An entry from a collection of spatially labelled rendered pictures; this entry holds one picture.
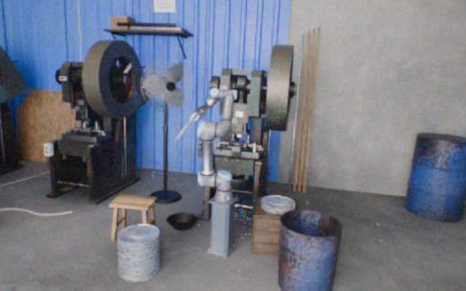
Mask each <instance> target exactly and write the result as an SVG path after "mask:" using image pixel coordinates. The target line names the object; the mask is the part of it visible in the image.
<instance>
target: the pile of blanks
mask: <svg viewBox="0 0 466 291"><path fill-rule="evenodd" d="M118 259H119V274H120V277H121V278H122V279H124V280H125V281H129V282H142V281H145V280H147V279H151V278H153V277H154V276H155V275H156V274H157V273H158V272H159V270H160V259H159V236H158V237H157V238H156V239H154V240H152V241H149V242H147V243H145V244H143V243H142V244H126V243H124V242H122V241H120V239H119V238H118Z"/></svg>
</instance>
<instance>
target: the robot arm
mask: <svg viewBox="0 0 466 291"><path fill-rule="evenodd" d="M210 96H211V97H210V98H209V99H207V100H206V101H205V105H203V106H202V107H200V108H198V109H197V108H196V109H195V110H194V111H193V113H192V115H191V118H190V120H191V119H192V118H194V116H195V115H196V113H199V115H200V116H196V118H194V120H192V122H196V121H197V120H200V119H201V118H203V117H204V116H205V114H206V113H205V112H206V111H207V110H208V109H209V108H213V107H214V106H215V104H216V103H217V102H218V101H219V100H220V99H226V100H225V105H224V109H223V113H222V118H221V120H220V122H200V124H199V128H198V132H197V136H198V137H200V140H201V141H202V168H201V169H200V172H199V173H198V181H199V183H200V185H201V186H207V187H217V189H216V196H215V200H216V202H218V203H221V204H228V203H230V202H232V201H233V195H232V192H231V182H232V175H231V173H230V172H227V171H225V170H219V171H218V172H217V173H216V171H215V169H213V142H214V141H215V139H216V138H222V137H224V136H226V134H228V133H229V132H230V128H231V126H232V121H231V117H232V111H233V106H234V100H235V99H237V96H238V92H237V90H227V89H218V88H216V87H213V88H211V90H210Z"/></svg>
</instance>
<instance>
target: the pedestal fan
mask: <svg viewBox="0 0 466 291"><path fill-rule="evenodd" d="M179 60H180V59H178V61H179ZM180 61H181V60H180ZM184 66H185V65H184V64H182V63H181V62H179V63H178V64H174V65H173V66H172V67H170V66H169V69H168V72H167V65H166V73H167V74H168V77H166V75H165V76H164V77H160V76H161V75H162V74H163V73H162V74H161V75H160V76H157V75H156V74H154V75H152V74H151V76H148V77H147V76H146V77H147V79H145V80H146V81H143V84H142V85H143V87H144V88H145V89H146V92H145V93H146V94H147V93H148V92H147V91H149V92H150V93H151V94H153V95H155V96H156V97H157V96H161V95H160V94H162V93H164V94H165V95H164V94H162V95H164V96H165V98H163V97H164V96H163V97H162V98H161V99H165V102H163V103H165V107H163V106H162V110H163V108H165V125H163V129H164V190H159V191H156V192H153V193H150V194H149V196H148V197H157V200H156V202H155V204H174V203H176V202H178V201H179V200H180V199H181V198H182V196H181V195H180V193H179V192H175V191H173V190H167V175H168V126H167V108H168V104H169V105H171V106H174V108H179V107H181V106H182V103H183V104H184V102H185V101H184V100H187V99H185V98H187V97H185V94H184V92H185V91H182V90H181V88H182V86H183V85H182V84H186V83H185V82H184V83H181V82H180V80H181V79H183V81H185V80H184V77H183V76H184V74H185V73H186V72H187V71H186V70H185V68H186V67H184ZM183 69H184V71H186V72H185V73H184V71H183ZM159 71H160V70H159ZM159 71H158V73H159ZM158 73H157V74H158ZM166 73H165V72H164V74H166ZM164 74H163V75H164ZM187 74H189V72H188V73H186V75H187ZM186 75H185V76H186ZM187 76H188V75H187ZM189 76H190V75H189ZM189 76H188V79H189V80H188V81H186V82H187V83H188V82H189V81H191V79H190V78H189ZM143 79H144V78H143ZM181 81H182V80H181ZM183 81H182V82H183ZM178 82H180V86H179V84H178V85H177V86H176V87H175V85H176V84H175V83H178ZM179 87H180V88H179ZM185 88H186V87H184V90H185ZM147 96H149V94H148V95H147ZM183 101H184V102H183ZM167 103H168V104H167ZM187 103H188V102H186V104H187ZM186 104H184V105H186ZM175 106H176V107H175ZM169 108H172V107H169ZM169 108H168V109H169Z"/></svg>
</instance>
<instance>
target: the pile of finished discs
mask: <svg viewBox="0 0 466 291"><path fill-rule="evenodd" d="M261 209H263V210H265V211H266V212H269V213H271V214H284V213H286V212H288V211H291V210H295V209H296V203H295V202H294V201H293V200H292V199H289V198H286V197H281V196H279V195H269V196H266V197H263V198H262V199H261Z"/></svg>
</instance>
